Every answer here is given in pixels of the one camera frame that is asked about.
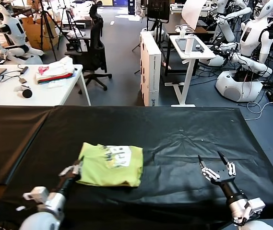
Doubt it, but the black monitor on stand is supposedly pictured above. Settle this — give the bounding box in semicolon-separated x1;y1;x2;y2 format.
147;0;175;77

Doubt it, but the dark tablet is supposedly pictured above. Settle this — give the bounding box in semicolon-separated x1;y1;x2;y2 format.
176;37;205;52

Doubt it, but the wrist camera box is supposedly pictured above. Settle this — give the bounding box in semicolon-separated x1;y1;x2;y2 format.
23;186;49;202
245;197;266;216

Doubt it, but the large white sheet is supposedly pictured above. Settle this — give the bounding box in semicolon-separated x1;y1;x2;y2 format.
182;0;205;29

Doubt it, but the brown cardboard box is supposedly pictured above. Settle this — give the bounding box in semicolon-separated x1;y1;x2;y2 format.
21;15;61;51

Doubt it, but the stack of folded clothes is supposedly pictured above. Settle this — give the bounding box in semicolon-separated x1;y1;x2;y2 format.
35;55;76;84

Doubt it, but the white floor cable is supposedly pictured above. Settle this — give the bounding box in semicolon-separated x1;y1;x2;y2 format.
245;100;273;120

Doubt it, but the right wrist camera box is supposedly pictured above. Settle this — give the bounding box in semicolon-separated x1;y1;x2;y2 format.
245;197;266;216

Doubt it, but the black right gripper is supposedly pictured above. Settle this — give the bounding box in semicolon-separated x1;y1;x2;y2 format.
198;151;247;204

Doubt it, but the black camera tripod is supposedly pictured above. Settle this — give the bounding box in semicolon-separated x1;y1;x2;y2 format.
57;6;84;51
32;0;62;62

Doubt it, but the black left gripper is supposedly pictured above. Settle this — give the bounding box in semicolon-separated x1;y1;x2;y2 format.
57;161;83;195

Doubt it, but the white humanoid robot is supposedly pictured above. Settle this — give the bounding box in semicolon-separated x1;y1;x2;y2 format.
0;0;45;64
213;0;252;41
214;0;273;103

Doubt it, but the tall white cardboard box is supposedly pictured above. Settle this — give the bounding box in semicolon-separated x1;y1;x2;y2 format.
140;30;163;106

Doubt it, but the black office chair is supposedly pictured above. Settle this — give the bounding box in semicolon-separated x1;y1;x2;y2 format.
64;0;113;94

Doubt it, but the white office desk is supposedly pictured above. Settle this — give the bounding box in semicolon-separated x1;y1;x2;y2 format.
0;63;92;106

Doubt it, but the white water bottle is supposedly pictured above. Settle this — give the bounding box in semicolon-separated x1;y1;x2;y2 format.
185;33;196;55

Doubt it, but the yellow t-shirt with print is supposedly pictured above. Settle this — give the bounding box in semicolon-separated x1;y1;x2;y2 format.
75;142;143;187

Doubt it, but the brownish black table cover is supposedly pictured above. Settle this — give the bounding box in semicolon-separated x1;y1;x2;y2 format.
0;104;55;185

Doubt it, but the small white standing desk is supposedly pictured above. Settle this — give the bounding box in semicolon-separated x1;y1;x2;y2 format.
164;34;217;108

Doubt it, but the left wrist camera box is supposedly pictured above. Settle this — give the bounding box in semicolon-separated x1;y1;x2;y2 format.
23;186;49;202

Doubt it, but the large black tablecloth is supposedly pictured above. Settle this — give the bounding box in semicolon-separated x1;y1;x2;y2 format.
0;104;273;230

